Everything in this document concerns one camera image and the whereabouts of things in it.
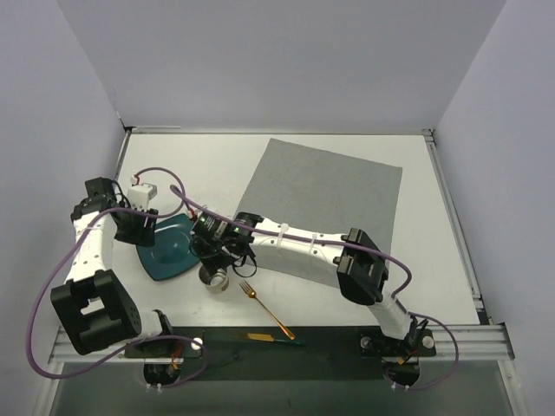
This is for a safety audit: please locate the white steel cup brown band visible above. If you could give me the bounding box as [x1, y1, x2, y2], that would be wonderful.
[199, 267, 229, 294]

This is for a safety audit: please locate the grey cloth placemat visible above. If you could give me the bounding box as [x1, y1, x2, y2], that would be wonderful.
[233, 137, 403, 301]

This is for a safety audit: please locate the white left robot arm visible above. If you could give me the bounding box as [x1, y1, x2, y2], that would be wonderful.
[50, 178, 176, 356]

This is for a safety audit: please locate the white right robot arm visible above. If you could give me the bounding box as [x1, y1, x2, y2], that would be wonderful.
[191, 212, 415, 354]

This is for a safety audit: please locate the teal square plate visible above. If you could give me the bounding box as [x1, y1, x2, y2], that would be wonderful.
[136, 213, 199, 282]

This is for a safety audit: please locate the gold fork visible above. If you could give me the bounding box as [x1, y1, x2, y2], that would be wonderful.
[239, 279, 296, 341]

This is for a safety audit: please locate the black front mat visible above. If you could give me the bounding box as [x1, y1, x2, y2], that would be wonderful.
[180, 342, 383, 381]

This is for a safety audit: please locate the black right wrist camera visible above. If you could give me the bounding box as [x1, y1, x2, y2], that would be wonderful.
[192, 213, 229, 240]

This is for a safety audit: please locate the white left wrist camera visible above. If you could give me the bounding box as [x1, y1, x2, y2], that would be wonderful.
[127, 183, 158, 211]

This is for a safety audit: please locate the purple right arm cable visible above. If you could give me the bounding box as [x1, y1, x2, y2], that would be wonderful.
[168, 184, 460, 391]

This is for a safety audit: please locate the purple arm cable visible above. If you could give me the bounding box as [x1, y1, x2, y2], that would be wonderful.
[168, 184, 460, 391]
[26, 167, 209, 387]

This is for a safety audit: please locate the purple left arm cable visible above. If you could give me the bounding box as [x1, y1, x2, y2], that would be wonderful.
[26, 167, 209, 387]

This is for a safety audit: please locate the gold knife teal handle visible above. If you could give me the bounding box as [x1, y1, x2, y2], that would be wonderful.
[234, 333, 304, 347]

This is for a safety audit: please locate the aluminium front rail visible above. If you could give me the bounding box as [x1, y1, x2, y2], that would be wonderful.
[54, 322, 514, 361]

